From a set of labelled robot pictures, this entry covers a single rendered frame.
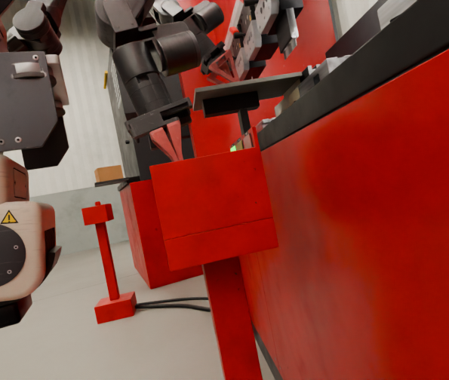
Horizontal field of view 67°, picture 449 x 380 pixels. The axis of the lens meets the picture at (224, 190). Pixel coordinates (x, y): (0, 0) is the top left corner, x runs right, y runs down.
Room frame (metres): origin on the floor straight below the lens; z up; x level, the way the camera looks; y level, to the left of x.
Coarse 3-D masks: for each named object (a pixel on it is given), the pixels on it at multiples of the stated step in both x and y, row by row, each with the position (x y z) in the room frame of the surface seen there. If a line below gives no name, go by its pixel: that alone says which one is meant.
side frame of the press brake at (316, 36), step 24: (192, 0) 1.75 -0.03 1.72; (312, 0) 1.82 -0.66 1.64; (312, 24) 1.82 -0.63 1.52; (312, 48) 1.82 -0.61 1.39; (192, 72) 1.74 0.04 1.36; (264, 72) 1.79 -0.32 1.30; (288, 72) 1.80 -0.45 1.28; (192, 96) 1.74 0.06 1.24; (192, 120) 1.74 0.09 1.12; (216, 120) 1.75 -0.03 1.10; (192, 144) 1.88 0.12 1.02; (216, 144) 1.75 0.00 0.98
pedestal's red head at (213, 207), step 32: (192, 160) 0.48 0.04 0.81; (224, 160) 0.49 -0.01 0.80; (256, 160) 0.50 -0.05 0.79; (160, 192) 0.47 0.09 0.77; (192, 192) 0.48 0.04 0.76; (224, 192) 0.49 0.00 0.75; (256, 192) 0.49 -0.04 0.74; (192, 224) 0.48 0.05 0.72; (224, 224) 0.49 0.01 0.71; (256, 224) 0.49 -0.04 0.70; (192, 256) 0.48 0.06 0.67; (224, 256) 0.48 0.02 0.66
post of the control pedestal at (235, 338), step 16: (208, 272) 0.55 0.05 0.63; (224, 272) 0.55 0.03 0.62; (240, 272) 0.56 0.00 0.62; (208, 288) 0.55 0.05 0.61; (224, 288) 0.55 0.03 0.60; (240, 288) 0.56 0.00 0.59; (224, 304) 0.55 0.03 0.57; (240, 304) 0.56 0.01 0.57; (224, 320) 0.55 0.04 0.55; (240, 320) 0.56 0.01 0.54; (224, 336) 0.55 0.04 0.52; (240, 336) 0.56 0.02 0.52; (224, 352) 0.55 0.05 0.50; (240, 352) 0.55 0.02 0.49; (256, 352) 0.56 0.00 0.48; (224, 368) 0.55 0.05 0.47; (240, 368) 0.55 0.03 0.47; (256, 368) 0.56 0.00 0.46
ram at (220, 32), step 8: (208, 0) 1.75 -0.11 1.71; (216, 0) 1.56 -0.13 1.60; (224, 0) 1.40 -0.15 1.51; (232, 0) 1.26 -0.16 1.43; (224, 8) 1.43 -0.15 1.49; (232, 8) 1.29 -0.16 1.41; (240, 8) 1.18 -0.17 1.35; (224, 16) 1.45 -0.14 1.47; (224, 24) 1.48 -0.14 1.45; (216, 32) 1.71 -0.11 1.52; (224, 32) 1.52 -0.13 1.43; (216, 40) 1.75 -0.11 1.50; (224, 40) 1.55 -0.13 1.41
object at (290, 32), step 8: (288, 8) 0.87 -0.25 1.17; (288, 16) 0.87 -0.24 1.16; (280, 24) 0.93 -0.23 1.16; (288, 24) 0.87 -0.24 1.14; (296, 24) 0.87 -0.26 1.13; (280, 32) 0.94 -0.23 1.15; (288, 32) 0.88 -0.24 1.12; (296, 32) 0.87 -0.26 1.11; (280, 40) 0.95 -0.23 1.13; (288, 40) 0.89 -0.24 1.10; (280, 48) 0.96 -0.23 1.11; (288, 48) 0.92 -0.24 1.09
